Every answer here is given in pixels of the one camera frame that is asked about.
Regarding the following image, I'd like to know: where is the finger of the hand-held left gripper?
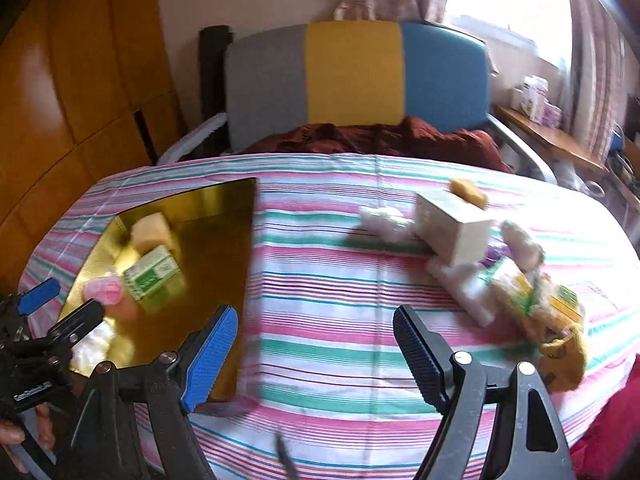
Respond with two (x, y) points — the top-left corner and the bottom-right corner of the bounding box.
(15, 278), (62, 313)
(47, 299), (106, 350)

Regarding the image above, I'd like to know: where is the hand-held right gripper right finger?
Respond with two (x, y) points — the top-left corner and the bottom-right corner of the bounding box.
(393, 304), (576, 480)

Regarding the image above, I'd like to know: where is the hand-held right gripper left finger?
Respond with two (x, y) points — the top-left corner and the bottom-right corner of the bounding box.
(55, 304), (240, 480)

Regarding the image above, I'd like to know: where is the gold tray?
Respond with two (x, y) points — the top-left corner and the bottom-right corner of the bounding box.
(57, 176), (258, 396)

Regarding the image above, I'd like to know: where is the yellow sponge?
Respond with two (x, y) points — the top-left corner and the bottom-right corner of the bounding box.
(450, 178), (489, 209)
(131, 212), (173, 253)

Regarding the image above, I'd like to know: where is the person's left hand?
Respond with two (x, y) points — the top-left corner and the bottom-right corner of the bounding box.
(0, 402), (56, 472)

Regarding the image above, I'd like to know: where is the pink packet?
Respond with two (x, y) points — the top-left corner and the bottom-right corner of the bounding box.
(82, 275), (126, 307)

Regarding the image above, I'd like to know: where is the white foam piece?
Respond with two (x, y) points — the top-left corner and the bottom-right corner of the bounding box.
(427, 258), (496, 328)

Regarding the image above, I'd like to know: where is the green and white box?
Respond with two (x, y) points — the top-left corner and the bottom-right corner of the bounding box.
(123, 245), (183, 303)

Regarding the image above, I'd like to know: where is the green and yellow packet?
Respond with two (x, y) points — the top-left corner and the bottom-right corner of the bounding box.
(480, 260), (540, 317)
(544, 285), (584, 327)

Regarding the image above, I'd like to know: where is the white cardboard box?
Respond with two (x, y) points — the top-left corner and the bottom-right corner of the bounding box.
(415, 191), (493, 267)

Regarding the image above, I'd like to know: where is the white cotton wad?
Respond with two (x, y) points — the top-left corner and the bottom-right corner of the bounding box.
(359, 205), (416, 243)

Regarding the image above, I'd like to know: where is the yellow plush toy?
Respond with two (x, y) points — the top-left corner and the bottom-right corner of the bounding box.
(525, 320), (589, 392)

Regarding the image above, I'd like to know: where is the red cloth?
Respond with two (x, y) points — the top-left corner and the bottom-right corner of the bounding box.
(570, 350), (640, 480)

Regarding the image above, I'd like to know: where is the wooden wardrobe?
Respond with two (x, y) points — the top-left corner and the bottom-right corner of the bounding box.
(0, 0), (187, 281)

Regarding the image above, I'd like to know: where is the dark red blanket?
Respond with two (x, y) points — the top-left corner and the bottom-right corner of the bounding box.
(240, 116), (514, 173)

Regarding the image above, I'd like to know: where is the wooden desk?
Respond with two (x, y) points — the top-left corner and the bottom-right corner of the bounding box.
(492, 105), (640, 211)

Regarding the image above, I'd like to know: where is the grey yellow blue chair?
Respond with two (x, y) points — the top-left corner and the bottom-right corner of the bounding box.
(157, 21), (558, 186)

